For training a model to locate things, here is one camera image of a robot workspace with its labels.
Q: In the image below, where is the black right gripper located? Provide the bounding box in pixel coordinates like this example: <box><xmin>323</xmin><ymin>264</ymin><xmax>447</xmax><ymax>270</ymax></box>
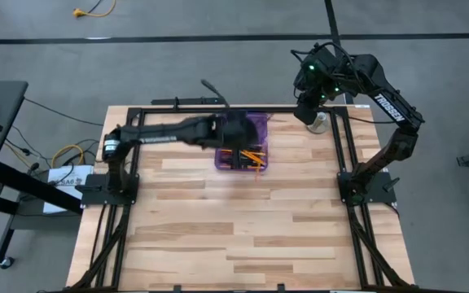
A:
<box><xmin>291</xmin><ymin>42</ymin><xmax>353</xmax><ymax>126</ymax></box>

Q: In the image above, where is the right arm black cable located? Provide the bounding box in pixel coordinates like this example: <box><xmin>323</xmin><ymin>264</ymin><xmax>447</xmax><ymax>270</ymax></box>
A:
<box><xmin>331</xmin><ymin>103</ymin><xmax>401</xmax><ymax>125</ymax></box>

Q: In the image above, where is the white label box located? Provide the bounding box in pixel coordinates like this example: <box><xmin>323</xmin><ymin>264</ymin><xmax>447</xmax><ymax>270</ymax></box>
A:
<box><xmin>42</xmin><ymin>164</ymin><xmax>95</xmax><ymax>216</ymax></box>

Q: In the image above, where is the yellow extension cable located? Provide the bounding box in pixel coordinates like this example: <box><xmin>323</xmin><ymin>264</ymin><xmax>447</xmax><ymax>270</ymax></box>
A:
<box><xmin>72</xmin><ymin>0</ymin><xmax>117</xmax><ymax>20</ymax></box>

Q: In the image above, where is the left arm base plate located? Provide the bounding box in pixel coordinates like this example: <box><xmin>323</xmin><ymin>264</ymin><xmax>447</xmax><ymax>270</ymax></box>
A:
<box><xmin>74</xmin><ymin>173</ymin><xmax>140</xmax><ymax>207</ymax></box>

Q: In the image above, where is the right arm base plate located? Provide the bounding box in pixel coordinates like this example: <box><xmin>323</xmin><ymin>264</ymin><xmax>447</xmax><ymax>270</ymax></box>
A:
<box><xmin>337</xmin><ymin>170</ymin><xmax>401</xmax><ymax>207</ymax></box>

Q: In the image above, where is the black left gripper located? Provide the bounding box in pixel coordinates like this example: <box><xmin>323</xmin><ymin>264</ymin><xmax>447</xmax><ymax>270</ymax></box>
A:
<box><xmin>213</xmin><ymin>110</ymin><xmax>262</xmax><ymax>151</ymax></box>

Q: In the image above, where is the yellow cable loop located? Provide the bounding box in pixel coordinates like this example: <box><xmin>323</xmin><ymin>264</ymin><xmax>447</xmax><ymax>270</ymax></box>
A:
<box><xmin>50</xmin><ymin>143</ymin><xmax>85</xmax><ymax>168</ymax></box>

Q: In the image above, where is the purple plastic supply box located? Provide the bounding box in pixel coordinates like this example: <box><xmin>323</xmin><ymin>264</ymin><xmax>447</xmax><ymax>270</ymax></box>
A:
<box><xmin>213</xmin><ymin>110</ymin><xmax>270</xmax><ymax>173</ymax></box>

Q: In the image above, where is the black aluminium table frame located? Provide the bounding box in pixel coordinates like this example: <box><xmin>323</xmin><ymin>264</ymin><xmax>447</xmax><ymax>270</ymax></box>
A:
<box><xmin>69</xmin><ymin>104</ymin><xmax>417</xmax><ymax>293</ymax></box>

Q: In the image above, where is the black floor cable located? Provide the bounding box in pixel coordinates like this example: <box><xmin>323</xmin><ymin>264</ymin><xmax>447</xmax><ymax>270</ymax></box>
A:
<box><xmin>23</xmin><ymin>96</ymin><xmax>106</xmax><ymax>127</ymax></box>

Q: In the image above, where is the black mounting bar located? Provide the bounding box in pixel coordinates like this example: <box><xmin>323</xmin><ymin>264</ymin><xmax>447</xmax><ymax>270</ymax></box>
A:
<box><xmin>151</xmin><ymin>96</ymin><xmax>226</xmax><ymax>107</ymax></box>

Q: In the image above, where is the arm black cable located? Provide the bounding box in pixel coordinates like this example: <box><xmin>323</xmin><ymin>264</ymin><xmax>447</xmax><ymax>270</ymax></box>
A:
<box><xmin>331</xmin><ymin>103</ymin><xmax>401</xmax><ymax>125</ymax></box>
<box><xmin>199</xmin><ymin>78</ymin><xmax>230</xmax><ymax>109</ymax></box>

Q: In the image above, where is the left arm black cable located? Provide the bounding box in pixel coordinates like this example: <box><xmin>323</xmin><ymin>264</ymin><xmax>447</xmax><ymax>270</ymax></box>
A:
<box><xmin>199</xmin><ymin>78</ymin><xmax>230</xmax><ymax>109</ymax></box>

